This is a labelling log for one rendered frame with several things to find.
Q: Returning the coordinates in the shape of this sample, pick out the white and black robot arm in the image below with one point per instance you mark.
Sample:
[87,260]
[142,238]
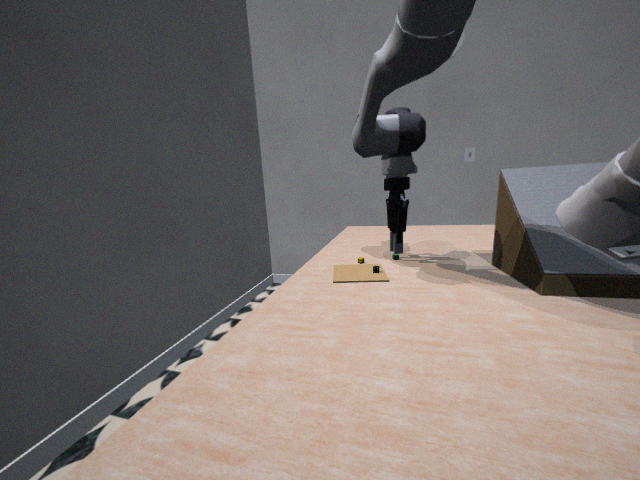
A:
[604,214]

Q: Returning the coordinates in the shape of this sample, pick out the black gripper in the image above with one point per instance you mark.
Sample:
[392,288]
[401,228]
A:
[399,184]

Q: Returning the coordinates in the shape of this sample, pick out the tan square mat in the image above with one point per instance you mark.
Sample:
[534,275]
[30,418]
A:
[358,273]

